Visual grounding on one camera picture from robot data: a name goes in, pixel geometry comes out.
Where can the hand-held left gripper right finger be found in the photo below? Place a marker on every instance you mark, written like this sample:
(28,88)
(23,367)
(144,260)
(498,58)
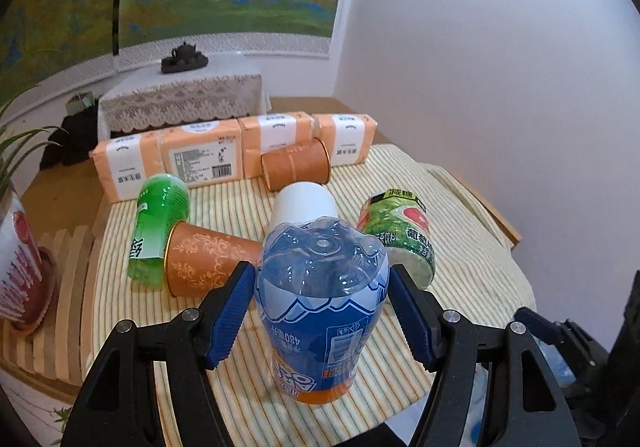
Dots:
(414,319)

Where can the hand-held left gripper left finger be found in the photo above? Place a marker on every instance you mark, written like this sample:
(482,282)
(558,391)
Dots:
(231,314)

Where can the white paper cup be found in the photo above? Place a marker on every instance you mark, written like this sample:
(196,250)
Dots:
(305,202)

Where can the orange patterned paper cup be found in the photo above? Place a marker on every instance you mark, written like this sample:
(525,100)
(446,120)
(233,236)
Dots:
(210,259)

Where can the plain orange paper cup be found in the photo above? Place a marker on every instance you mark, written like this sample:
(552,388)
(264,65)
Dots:
(295,167)

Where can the yellow striped tablecloth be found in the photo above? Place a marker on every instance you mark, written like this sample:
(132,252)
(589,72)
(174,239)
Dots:
(475,277)

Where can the green red label bottle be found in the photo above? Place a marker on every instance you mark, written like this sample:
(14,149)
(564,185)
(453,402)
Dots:
(400,237)

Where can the blue label plastic bottle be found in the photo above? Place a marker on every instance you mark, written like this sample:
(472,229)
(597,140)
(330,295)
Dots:
(320,307)

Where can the green plastic bottle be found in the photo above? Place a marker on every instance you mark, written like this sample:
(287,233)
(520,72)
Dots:
(160,207)

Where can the wooden table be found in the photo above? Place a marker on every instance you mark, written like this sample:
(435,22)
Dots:
(504,227)

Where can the orange tissue pack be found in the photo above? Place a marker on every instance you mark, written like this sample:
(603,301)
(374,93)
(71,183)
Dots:
(275,134)
(345,137)
(127,167)
(200,157)

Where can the wooden slatted bench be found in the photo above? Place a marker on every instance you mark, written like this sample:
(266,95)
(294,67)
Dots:
(70,277)

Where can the lace covered side table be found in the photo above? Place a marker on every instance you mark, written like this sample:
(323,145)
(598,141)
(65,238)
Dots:
(180,102)

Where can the red white plant pot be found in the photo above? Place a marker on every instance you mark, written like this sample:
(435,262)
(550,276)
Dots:
(17,267)

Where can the black bag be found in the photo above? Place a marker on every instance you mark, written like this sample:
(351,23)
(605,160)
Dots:
(75,137)

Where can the dark tea tray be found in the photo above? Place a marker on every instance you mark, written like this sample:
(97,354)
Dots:
(185,66)

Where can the dark teapot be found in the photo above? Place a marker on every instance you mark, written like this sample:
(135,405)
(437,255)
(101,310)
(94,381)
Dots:
(183,51)

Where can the green leafy plant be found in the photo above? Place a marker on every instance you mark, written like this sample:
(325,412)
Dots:
(12,137)

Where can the black curved lamp pole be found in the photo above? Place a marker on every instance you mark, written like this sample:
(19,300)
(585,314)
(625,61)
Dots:
(116,2)

